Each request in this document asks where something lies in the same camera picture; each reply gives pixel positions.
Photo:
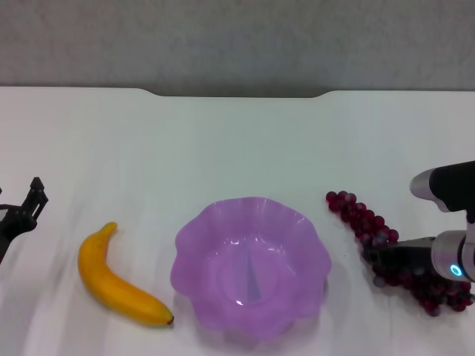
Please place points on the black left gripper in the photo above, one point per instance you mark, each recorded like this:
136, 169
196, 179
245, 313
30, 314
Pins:
13, 222

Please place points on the dark red grape bunch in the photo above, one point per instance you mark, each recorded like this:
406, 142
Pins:
356, 215

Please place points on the yellow banana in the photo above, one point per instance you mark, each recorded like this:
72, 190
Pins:
107, 285

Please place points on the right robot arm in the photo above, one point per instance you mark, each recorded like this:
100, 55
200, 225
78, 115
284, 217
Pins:
452, 185

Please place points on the purple translucent wavy plate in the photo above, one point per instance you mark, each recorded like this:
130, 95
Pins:
252, 267

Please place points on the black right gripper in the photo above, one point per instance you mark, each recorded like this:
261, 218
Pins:
413, 257

